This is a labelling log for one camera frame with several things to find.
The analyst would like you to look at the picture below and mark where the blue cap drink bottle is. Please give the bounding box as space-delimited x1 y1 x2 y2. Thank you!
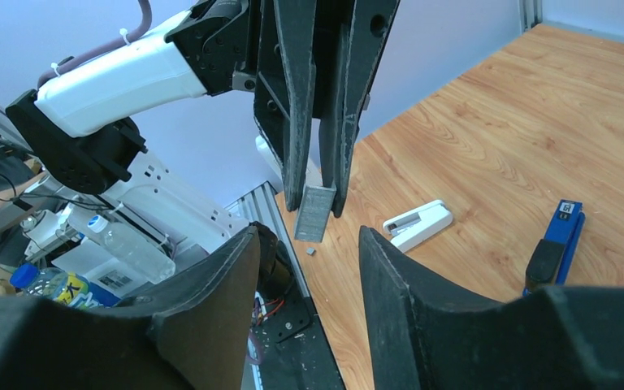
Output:
9 263 120 310

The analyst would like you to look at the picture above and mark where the blue stapler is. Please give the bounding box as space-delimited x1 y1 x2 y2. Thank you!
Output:
522 199 586 296

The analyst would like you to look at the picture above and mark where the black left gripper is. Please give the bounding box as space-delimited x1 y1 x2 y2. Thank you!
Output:
166 1 400 218

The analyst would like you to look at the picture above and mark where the grey staple strip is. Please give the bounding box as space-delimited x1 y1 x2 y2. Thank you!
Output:
293 185 336 243

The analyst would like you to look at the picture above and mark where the white stapler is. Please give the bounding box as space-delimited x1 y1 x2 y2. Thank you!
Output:
383 200 454 254

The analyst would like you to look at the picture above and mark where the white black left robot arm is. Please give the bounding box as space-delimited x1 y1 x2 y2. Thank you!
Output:
6 1 399 217

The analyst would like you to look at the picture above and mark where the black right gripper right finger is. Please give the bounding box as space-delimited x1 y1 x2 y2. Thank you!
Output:
358 226 500 389

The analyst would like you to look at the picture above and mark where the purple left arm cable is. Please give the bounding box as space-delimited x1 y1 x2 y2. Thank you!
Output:
36 0 154 90

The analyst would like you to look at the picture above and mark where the clear plastic water bottle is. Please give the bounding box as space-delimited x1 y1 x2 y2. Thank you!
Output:
67 206 176 284

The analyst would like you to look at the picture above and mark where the aluminium frame rail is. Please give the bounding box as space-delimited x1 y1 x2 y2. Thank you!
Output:
226 182 311 301

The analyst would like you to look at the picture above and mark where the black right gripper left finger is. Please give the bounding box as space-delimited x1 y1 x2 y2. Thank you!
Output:
112 225 260 389

